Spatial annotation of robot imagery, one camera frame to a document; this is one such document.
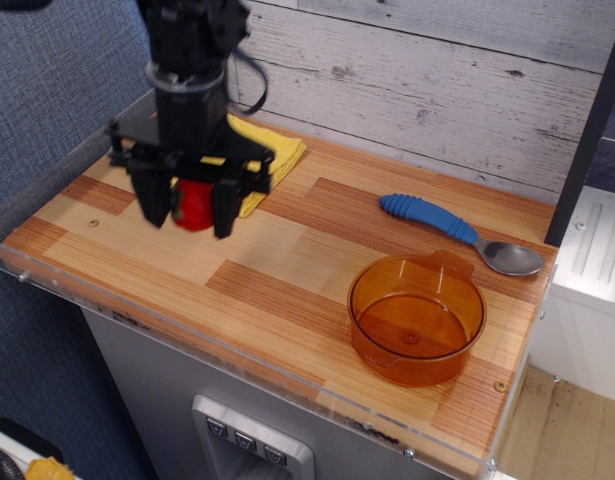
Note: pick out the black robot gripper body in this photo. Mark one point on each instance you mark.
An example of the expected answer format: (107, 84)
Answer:
(190, 137)

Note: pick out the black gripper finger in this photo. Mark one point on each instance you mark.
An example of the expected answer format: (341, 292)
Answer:
(227, 199)
(153, 191)

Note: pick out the red toy strawberry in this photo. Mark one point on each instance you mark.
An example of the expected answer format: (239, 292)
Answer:
(192, 207)

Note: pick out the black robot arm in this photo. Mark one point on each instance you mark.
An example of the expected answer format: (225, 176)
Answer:
(191, 43)

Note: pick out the yellow folded cloth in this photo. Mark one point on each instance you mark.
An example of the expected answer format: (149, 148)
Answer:
(287, 150)

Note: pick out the grey toy fridge cabinet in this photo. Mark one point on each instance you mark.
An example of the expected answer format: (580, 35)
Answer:
(158, 381)

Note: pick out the orange transparent plastic pot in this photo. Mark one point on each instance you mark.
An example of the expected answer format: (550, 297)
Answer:
(414, 318)

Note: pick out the silver dispenser button panel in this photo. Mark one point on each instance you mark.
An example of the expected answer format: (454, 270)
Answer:
(237, 446)

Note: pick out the yellow object bottom left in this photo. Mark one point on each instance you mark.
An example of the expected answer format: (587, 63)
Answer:
(48, 469)

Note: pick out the white toy sink unit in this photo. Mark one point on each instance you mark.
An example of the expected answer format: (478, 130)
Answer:
(574, 336)

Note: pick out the blue handled metal spoon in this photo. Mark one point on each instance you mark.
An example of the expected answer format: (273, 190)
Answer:
(503, 257)

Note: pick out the dark right frame post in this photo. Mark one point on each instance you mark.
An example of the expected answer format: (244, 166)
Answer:
(592, 133)

